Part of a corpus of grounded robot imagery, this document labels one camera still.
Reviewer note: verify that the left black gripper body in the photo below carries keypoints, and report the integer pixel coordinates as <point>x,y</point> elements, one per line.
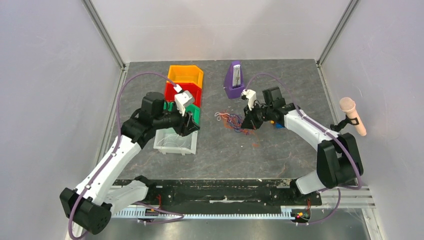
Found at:
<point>176,121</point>

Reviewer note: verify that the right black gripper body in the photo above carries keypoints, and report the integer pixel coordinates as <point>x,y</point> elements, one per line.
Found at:
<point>250,115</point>

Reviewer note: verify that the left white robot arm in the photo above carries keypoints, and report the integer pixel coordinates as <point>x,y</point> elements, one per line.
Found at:
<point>89,204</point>

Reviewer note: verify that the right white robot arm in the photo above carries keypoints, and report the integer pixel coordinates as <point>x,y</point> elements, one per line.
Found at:
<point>338,160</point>

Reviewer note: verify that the green plastic bin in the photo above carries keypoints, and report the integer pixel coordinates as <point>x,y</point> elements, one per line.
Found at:
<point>196,112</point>

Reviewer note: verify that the clear white plastic bin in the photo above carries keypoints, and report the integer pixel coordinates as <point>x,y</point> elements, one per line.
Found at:
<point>167,141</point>

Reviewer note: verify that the toy brick stack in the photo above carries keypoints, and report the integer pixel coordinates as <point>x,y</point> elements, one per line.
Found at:
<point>276,125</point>

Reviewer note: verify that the red plastic bin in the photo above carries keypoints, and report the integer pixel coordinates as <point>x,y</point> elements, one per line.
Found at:
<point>196,92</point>

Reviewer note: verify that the purple metronome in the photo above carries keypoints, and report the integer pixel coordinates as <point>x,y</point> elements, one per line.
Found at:
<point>234,80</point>

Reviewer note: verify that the orange plastic bin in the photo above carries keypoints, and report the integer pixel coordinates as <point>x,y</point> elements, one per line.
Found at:
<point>187,74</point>

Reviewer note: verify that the pink microphone on stand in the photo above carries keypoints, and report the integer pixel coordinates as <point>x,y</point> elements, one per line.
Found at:
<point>348,106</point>

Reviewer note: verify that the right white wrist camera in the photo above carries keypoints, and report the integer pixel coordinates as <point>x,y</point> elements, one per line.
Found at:
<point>250,96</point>

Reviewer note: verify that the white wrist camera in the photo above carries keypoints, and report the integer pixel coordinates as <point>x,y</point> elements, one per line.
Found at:
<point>182,98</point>
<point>250,96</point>

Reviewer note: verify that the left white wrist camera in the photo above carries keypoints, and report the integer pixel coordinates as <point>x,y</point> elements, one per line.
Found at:
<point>182,98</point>

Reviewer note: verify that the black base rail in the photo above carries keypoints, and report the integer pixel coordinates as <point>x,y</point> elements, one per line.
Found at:
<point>226,196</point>

